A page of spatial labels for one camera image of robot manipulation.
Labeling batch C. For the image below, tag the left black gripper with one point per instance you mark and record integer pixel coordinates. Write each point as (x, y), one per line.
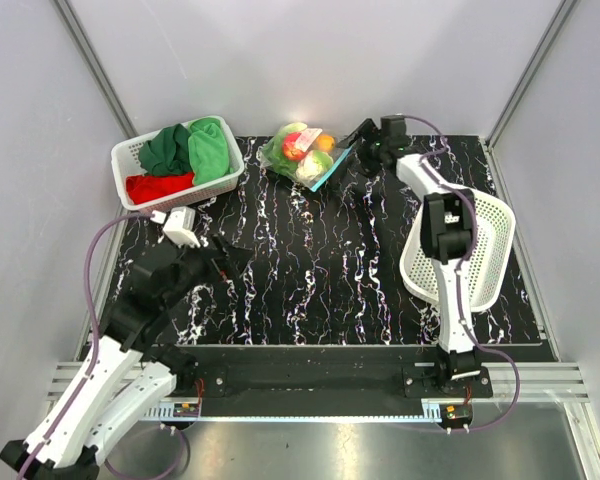
(238, 256)

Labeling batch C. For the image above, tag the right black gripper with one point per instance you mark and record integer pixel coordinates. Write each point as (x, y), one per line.
(368, 132)

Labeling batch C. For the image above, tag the clear zip top bag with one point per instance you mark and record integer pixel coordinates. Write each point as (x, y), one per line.
(306, 143)

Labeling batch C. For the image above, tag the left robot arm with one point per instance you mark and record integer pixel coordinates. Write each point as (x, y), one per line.
(125, 373)

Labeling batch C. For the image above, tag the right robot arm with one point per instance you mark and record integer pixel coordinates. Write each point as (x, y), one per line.
(448, 236)

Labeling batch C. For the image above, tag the fake orange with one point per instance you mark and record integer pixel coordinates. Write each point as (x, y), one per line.
(325, 143)

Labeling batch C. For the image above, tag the fake white cauliflower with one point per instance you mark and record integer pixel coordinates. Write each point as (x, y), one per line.
(313, 166)

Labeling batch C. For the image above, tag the fake red apple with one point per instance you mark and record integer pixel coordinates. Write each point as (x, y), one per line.
(290, 149)

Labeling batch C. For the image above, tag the black marble pattern mat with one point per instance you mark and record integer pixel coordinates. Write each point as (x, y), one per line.
(324, 269)

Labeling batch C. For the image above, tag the white rectangular basket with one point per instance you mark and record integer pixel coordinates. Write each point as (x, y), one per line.
(125, 163)

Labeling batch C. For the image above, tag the red cloth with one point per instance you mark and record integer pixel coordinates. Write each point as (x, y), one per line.
(145, 188)

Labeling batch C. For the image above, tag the light green cloth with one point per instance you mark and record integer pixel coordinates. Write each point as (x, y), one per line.
(208, 150)

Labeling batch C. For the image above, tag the dark green cloth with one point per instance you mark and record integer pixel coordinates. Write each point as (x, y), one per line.
(167, 153)

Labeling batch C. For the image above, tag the white oval basket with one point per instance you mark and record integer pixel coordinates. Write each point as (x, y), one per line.
(487, 266)

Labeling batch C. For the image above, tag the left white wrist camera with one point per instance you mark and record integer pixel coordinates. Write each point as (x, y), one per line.
(177, 225)

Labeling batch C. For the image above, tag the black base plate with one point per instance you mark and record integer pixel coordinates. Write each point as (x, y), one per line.
(326, 382)

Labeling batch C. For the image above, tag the right aluminium frame post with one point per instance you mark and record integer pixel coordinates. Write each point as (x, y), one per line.
(547, 40)

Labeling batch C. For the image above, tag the aluminium frame post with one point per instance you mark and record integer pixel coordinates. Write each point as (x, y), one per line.
(547, 40)
(88, 54)

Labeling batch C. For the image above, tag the left aluminium frame post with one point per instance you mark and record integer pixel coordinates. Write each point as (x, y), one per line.
(88, 54)

